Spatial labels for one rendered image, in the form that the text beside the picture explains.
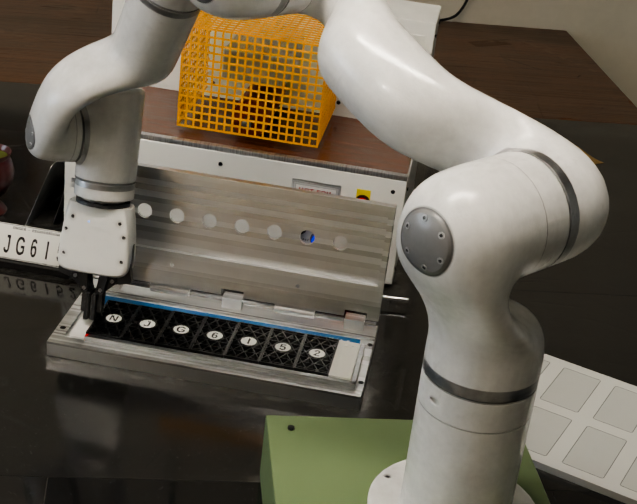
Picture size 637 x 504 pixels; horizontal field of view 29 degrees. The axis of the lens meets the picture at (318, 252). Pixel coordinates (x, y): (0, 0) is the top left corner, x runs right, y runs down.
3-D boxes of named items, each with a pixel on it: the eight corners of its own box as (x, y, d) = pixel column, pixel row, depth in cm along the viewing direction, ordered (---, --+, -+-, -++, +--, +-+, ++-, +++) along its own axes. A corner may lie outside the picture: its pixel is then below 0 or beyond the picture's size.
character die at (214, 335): (188, 356, 174) (189, 349, 173) (206, 323, 182) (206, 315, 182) (222, 363, 173) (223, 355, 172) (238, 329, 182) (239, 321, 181)
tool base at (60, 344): (46, 355, 174) (46, 332, 172) (93, 288, 192) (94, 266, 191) (358, 411, 170) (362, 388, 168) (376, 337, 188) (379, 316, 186)
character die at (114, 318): (85, 339, 175) (85, 331, 174) (108, 306, 183) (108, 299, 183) (119, 345, 174) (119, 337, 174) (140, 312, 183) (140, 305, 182)
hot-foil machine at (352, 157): (61, 234, 207) (65, 10, 191) (131, 148, 243) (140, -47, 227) (514, 311, 200) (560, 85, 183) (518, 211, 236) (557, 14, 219)
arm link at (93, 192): (63, 177, 170) (61, 199, 171) (126, 188, 169) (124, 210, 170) (82, 167, 178) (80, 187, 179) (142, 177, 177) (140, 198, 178)
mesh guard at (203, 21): (176, 125, 199) (182, 24, 192) (206, 86, 217) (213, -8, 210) (317, 148, 197) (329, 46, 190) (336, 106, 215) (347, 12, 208)
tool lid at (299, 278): (99, 158, 183) (102, 156, 185) (87, 281, 188) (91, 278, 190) (396, 207, 179) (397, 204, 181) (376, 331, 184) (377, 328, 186)
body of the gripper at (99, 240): (59, 191, 171) (52, 270, 174) (132, 204, 170) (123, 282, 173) (77, 181, 178) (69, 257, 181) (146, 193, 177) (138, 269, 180)
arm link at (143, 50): (88, 3, 146) (27, 176, 167) (213, 15, 154) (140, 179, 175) (72, -48, 151) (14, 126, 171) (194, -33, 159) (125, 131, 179)
